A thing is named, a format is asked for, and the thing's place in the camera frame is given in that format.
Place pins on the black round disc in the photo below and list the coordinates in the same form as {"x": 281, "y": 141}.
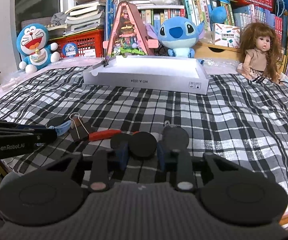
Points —
{"x": 142, "y": 145}

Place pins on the black white plaid cloth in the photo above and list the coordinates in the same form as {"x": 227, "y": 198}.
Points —
{"x": 245, "y": 122}

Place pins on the blue Stitch plush toy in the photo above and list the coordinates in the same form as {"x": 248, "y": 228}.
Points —
{"x": 178, "y": 35}

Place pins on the red plastic tool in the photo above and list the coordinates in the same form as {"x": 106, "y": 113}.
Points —
{"x": 102, "y": 135}

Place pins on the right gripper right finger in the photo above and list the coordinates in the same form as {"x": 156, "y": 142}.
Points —
{"x": 162, "y": 153}

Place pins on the white patterned small box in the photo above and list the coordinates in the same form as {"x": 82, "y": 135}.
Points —
{"x": 226, "y": 35}

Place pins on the Doraemon plush toy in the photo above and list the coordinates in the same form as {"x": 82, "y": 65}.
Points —
{"x": 32, "y": 44}

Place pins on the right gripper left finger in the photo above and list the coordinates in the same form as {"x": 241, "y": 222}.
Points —
{"x": 119, "y": 143}

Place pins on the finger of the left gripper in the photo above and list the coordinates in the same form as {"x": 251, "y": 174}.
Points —
{"x": 41, "y": 135}
{"x": 13, "y": 125}

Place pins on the dark grey round disc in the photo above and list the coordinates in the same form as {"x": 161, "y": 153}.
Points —
{"x": 175, "y": 138}

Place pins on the pink triangular miniature house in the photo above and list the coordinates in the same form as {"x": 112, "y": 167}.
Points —
{"x": 128, "y": 34}

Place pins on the red plastic crate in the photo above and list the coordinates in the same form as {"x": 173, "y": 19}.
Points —
{"x": 88, "y": 43}

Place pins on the white cardboard box tray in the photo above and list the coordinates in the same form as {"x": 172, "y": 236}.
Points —
{"x": 175, "y": 74}

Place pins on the light blue plastic clip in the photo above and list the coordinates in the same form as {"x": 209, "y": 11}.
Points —
{"x": 61, "y": 129}

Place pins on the small black binder clip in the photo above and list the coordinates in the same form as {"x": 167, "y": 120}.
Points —
{"x": 105, "y": 61}

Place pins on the stack of books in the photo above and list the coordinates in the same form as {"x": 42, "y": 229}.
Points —
{"x": 85, "y": 15}

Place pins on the wooden drawer box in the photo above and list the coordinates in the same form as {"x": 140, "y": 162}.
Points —
{"x": 211, "y": 51}

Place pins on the brown haired doll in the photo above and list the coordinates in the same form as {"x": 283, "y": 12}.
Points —
{"x": 260, "y": 53}

